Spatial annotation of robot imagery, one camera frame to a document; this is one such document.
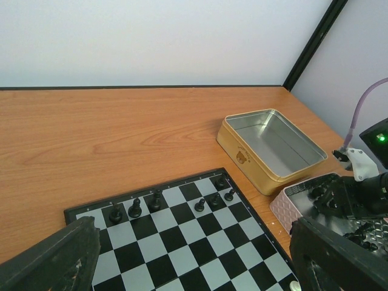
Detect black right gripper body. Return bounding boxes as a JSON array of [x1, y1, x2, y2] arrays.
[[312, 176, 364, 220]]

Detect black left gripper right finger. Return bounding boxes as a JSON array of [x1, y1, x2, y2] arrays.
[[290, 216, 387, 290]]

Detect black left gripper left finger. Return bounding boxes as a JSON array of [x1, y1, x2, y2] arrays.
[[1, 216, 101, 290]]

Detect black chess piece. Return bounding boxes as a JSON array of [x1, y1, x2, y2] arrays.
[[224, 189, 235, 202], [147, 189, 162, 213], [214, 177, 227, 191], [109, 204, 122, 224], [209, 193, 221, 207], [127, 198, 142, 218], [194, 198, 206, 212]]

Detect white chess piece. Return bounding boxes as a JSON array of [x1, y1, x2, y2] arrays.
[[289, 281, 301, 291]]

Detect black chess pieces in tin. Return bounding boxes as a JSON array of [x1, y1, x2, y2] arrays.
[[343, 221, 387, 252]]

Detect black chess piece on board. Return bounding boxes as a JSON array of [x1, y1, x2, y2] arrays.
[[224, 189, 235, 202], [127, 198, 142, 218], [209, 193, 221, 207], [214, 177, 227, 191], [194, 198, 206, 212]]

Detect pink metal tin base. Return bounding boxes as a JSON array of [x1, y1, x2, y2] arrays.
[[270, 173, 387, 259]]

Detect gold metal tin lid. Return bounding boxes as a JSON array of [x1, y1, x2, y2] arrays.
[[216, 109, 327, 196]]

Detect black white chessboard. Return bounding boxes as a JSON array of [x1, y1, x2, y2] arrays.
[[64, 168, 296, 290]]

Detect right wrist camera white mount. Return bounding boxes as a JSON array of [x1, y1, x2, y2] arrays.
[[332, 147, 380, 182]]

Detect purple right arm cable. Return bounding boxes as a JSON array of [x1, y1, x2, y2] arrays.
[[342, 77, 388, 152]]

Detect black frame post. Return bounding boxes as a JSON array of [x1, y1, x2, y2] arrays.
[[283, 0, 348, 92]]

